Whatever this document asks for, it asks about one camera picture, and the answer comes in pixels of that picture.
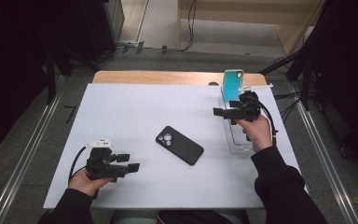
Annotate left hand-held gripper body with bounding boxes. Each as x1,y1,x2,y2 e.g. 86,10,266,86
85,138,130,183

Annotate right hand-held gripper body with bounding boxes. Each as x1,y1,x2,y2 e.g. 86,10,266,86
222,83,274,123

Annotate glossy phone case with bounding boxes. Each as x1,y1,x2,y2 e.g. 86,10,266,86
222,68,245,104

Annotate clear plastic packaging tray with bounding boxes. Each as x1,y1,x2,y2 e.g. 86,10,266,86
218,86,265,156

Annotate person's left hand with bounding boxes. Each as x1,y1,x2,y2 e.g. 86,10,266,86
68,169,115,198

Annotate person's right hand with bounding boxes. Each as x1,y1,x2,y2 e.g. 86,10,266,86
234,114,274,153

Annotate white board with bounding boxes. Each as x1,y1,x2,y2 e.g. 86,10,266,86
42,83,309,210

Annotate black phone case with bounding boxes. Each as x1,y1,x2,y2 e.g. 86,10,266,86
155,125,205,166

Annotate wooden table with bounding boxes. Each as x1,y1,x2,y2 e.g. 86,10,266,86
91,70,269,87

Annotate black metal stand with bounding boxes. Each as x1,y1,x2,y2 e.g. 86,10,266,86
259,46,311,111
45,43,102,105

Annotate dark red garment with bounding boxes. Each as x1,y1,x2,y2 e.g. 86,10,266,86
158,210,250,224

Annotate light wooden furniture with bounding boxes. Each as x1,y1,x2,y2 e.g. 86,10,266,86
176,0,327,57

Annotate dark curtain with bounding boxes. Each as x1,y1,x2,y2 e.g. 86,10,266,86
0,0,85,157
304,0,358,166

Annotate black cabinet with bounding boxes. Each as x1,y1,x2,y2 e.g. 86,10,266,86
80,0,126,62

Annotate right hand-held gripper cable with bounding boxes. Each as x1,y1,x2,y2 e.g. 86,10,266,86
257,101,279,147

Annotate hand-held gripper cable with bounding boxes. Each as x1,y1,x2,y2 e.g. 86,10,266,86
257,101,279,147
68,146,90,185

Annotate left hand-held gripper cable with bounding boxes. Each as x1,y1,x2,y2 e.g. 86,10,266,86
68,146,90,185

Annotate black floor cables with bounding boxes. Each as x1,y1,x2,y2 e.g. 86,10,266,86
273,91,302,124

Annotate metal floor rail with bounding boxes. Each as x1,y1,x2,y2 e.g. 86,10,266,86
290,82,358,224
0,74,66,224

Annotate hanging black cable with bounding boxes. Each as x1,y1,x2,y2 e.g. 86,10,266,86
176,0,199,53

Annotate thin floor cable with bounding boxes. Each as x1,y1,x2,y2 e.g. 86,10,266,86
116,41,181,54

